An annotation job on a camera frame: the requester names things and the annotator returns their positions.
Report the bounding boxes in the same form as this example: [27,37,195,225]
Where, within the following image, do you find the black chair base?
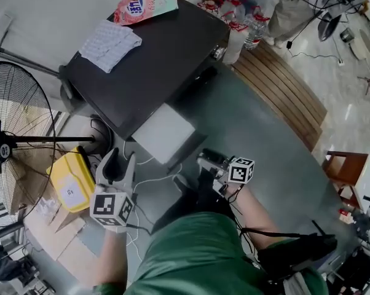
[318,10,343,43]

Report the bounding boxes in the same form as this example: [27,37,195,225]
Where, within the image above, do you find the black floor fan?
[0,61,114,227]

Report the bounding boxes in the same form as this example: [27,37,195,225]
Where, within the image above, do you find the cluster of plastic water bottles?
[197,0,270,66]

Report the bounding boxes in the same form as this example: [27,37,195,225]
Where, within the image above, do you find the pink detergent bag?
[116,0,179,28]

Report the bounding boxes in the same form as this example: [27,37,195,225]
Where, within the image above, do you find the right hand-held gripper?
[197,147,256,194]

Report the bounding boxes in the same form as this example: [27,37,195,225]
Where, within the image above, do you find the person's left hand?
[103,224,128,234]

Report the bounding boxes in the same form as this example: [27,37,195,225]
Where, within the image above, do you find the folded white cloth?
[79,19,143,74]

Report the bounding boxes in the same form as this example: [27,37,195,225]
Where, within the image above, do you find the white drawer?
[131,103,209,175]

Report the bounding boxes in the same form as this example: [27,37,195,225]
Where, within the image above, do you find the person's right forearm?
[226,184,281,252]

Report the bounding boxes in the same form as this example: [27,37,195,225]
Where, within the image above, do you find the flat cardboard sheet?
[23,213,104,284]

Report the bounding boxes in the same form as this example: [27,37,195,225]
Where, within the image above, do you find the brown wooden stool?
[321,151,370,206]

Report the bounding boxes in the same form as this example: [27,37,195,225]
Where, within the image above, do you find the person's green shirt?
[92,211,329,295]

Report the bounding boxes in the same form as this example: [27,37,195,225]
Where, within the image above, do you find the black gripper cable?
[221,185,303,258]

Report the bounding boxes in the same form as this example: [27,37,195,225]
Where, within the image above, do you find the person's left forearm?
[95,230,129,289]

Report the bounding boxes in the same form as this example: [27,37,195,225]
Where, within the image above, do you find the white cable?
[122,140,183,261]

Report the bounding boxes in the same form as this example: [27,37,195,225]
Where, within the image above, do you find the person's grey shoe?
[172,173,189,194]

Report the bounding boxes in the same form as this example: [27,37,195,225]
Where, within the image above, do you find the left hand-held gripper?
[89,147,136,227]

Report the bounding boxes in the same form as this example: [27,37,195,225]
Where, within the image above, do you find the silver washing machine knob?
[211,45,226,61]

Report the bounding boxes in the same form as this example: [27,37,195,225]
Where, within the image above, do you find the brown cardboard box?
[9,152,88,234]

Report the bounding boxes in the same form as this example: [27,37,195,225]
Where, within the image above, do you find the black hip pouch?
[257,233,338,272]

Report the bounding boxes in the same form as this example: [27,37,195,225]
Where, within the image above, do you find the person's black trousers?
[151,170,242,235]

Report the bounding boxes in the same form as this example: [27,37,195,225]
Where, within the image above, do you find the wooden slat panel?
[232,41,328,152]

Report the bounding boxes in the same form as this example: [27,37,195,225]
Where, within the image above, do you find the black washing machine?
[60,0,232,143]

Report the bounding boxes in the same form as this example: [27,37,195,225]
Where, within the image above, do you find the yellow plastic case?
[45,146,97,213]

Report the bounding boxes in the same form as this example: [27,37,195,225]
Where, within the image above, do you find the grey dustpan with handle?
[0,49,73,101]

